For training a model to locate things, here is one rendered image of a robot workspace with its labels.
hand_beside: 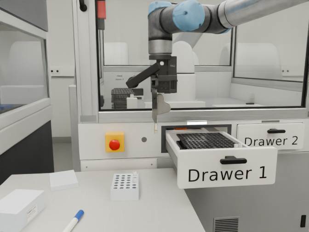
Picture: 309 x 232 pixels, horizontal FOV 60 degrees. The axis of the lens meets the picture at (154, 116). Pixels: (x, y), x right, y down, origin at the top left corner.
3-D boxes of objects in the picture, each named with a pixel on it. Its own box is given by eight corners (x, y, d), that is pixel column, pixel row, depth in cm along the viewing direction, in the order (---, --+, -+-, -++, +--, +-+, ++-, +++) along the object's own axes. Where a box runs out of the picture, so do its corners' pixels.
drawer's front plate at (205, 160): (275, 183, 79) (277, 147, 77) (178, 188, 76) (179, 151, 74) (271, 181, 81) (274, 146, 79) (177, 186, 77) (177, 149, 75)
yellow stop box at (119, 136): (124, 153, 102) (124, 134, 100) (105, 153, 101) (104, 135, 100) (124, 148, 107) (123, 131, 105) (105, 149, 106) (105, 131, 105)
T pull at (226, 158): (247, 163, 73) (247, 159, 73) (220, 165, 72) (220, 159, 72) (241, 159, 76) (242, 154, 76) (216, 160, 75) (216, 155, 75)
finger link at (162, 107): (171, 124, 83) (171, 94, 82) (151, 124, 83) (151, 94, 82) (170, 123, 86) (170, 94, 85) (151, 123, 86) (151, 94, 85)
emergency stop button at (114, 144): (120, 150, 99) (119, 140, 98) (109, 151, 99) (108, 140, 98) (120, 148, 102) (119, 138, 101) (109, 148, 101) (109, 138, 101)
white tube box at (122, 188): (138, 200, 81) (138, 188, 81) (110, 200, 81) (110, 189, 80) (138, 183, 93) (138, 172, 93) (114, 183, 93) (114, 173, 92)
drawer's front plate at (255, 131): (302, 148, 114) (305, 123, 112) (237, 151, 111) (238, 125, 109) (300, 147, 116) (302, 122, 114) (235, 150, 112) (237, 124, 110)
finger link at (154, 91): (157, 109, 81) (157, 80, 80) (151, 109, 81) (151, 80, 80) (157, 107, 86) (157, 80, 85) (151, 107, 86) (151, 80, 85)
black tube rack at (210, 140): (242, 167, 88) (243, 147, 86) (189, 169, 86) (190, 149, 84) (218, 147, 109) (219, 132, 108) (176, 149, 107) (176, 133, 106)
